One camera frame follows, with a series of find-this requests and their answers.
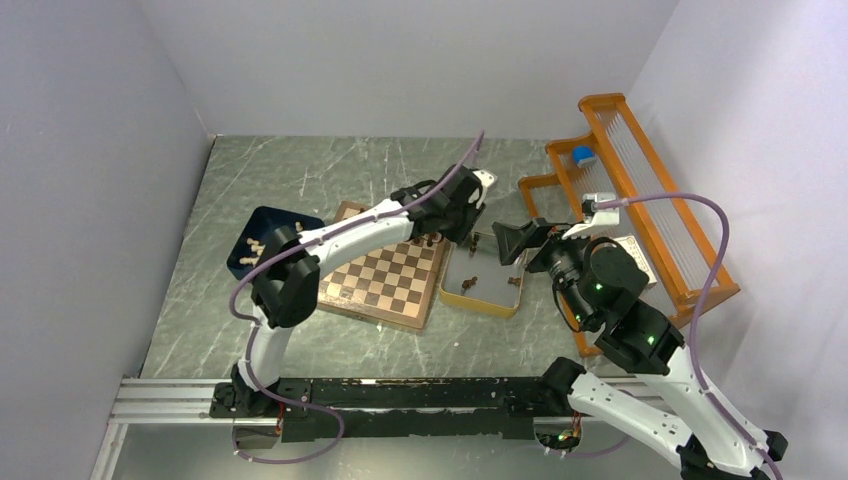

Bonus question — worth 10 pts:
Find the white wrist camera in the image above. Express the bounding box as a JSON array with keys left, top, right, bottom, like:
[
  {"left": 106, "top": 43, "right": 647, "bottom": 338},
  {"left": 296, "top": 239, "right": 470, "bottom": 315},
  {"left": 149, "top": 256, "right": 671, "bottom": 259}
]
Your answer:
[
  {"left": 560, "top": 192, "right": 622, "bottom": 240},
  {"left": 470, "top": 168, "right": 498, "bottom": 209}
]

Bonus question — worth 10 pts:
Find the wooden chess board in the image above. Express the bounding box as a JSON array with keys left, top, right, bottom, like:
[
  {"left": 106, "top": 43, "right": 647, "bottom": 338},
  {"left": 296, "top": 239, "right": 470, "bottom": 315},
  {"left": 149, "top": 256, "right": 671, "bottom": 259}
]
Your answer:
[{"left": 318, "top": 233, "right": 449, "bottom": 331}]

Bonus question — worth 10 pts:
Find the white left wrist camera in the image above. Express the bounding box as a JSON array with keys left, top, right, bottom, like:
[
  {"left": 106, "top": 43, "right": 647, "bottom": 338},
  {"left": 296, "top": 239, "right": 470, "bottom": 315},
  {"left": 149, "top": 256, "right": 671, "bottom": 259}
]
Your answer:
[{"left": 470, "top": 168, "right": 498, "bottom": 209}]

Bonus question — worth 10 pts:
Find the light chess pieces pile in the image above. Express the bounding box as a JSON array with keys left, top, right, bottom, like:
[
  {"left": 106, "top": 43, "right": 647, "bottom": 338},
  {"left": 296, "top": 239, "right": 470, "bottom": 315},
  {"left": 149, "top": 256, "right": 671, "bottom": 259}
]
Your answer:
[{"left": 229, "top": 225, "right": 278, "bottom": 268}]

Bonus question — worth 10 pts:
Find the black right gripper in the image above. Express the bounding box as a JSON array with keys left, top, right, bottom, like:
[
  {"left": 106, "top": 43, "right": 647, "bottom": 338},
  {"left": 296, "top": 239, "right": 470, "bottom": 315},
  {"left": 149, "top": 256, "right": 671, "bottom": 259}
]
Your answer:
[{"left": 492, "top": 215, "right": 598, "bottom": 326}]

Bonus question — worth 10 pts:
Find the blue tray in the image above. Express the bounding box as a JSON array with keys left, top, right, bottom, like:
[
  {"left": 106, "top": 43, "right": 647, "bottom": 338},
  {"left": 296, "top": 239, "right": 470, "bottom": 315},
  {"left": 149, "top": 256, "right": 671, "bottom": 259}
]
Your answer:
[{"left": 226, "top": 206, "right": 325, "bottom": 280}]

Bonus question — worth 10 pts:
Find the yellow metal tin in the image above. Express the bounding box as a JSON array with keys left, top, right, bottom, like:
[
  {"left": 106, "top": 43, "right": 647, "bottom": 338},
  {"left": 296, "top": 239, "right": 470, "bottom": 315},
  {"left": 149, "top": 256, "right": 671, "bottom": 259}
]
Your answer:
[{"left": 438, "top": 232, "right": 526, "bottom": 318}]

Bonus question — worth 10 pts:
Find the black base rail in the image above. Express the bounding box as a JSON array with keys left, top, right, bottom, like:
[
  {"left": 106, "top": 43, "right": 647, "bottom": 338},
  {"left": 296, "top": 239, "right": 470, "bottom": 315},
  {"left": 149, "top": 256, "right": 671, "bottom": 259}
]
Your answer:
[{"left": 208, "top": 377, "right": 574, "bottom": 443}]

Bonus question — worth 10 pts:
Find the blue round object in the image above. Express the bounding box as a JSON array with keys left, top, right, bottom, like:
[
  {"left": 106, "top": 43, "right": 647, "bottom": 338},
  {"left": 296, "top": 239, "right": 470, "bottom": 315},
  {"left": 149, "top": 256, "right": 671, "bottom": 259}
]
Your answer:
[{"left": 571, "top": 145, "right": 597, "bottom": 168}]

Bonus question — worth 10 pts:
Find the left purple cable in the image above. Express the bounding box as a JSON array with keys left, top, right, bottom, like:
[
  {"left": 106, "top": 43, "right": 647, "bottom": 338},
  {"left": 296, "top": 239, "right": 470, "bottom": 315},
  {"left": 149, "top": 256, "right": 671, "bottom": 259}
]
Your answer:
[{"left": 228, "top": 130, "right": 486, "bottom": 464}]

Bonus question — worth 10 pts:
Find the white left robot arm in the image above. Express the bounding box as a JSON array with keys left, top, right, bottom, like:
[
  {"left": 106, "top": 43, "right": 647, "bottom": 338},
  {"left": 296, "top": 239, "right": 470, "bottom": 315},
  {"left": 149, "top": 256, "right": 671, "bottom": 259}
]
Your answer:
[{"left": 229, "top": 165, "right": 497, "bottom": 416}]

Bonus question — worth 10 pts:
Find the white small box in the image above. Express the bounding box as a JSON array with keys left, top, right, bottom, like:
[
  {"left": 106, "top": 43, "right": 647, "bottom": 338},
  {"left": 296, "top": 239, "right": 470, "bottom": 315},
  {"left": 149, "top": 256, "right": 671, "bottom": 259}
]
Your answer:
[{"left": 614, "top": 235, "right": 657, "bottom": 291}]

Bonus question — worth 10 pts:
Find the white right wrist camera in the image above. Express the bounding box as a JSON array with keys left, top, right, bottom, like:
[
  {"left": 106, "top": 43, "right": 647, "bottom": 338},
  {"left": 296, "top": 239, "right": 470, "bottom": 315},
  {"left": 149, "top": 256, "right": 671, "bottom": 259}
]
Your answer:
[{"left": 560, "top": 192, "right": 622, "bottom": 240}]

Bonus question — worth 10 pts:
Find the orange wooden rack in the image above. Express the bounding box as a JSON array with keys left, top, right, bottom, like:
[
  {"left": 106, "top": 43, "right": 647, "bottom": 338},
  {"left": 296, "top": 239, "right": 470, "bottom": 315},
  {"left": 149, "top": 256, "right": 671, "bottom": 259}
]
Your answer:
[{"left": 518, "top": 93, "right": 717, "bottom": 328}]

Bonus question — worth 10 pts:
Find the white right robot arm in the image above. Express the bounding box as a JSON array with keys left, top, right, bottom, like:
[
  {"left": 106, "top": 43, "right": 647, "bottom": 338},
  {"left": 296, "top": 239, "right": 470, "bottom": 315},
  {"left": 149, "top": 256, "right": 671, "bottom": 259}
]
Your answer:
[{"left": 492, "top": 218, "right": 788, "bottom": 479}]

